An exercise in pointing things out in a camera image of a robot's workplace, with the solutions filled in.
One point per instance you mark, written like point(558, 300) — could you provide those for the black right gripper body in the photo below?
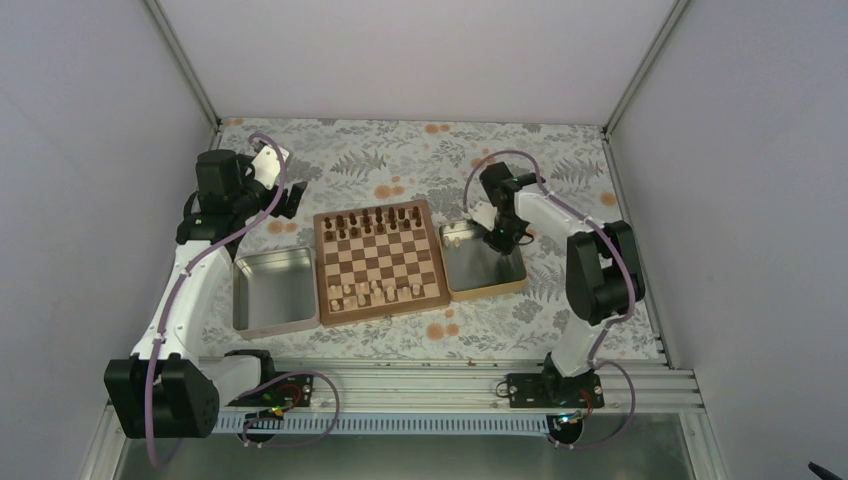
point(511, 230)

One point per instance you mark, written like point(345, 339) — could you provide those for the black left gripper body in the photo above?
point(286, 210)

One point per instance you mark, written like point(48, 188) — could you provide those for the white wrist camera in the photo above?
point(484, 214)
point(266, 167)

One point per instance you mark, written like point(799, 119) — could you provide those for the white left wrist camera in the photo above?
point(266, 167)

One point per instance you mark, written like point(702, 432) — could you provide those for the wooden chess board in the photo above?
point(371, 249)

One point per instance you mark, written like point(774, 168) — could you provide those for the floral table mat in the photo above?
point(348, 163)

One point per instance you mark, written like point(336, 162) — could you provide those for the aluminium mounting rail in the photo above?
point(362, 397)

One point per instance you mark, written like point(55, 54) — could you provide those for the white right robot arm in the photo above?
point(603, 283)

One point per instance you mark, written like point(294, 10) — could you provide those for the aluminium frame post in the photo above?
point(183, 63)

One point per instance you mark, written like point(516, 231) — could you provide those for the silver empty tin box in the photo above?
point(275, 293)

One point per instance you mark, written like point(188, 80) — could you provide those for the yellow tin box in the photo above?
point(473, 269)

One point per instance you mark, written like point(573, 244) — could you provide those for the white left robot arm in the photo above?
point(161, 390)

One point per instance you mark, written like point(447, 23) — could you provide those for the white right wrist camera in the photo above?
point(484, 214)

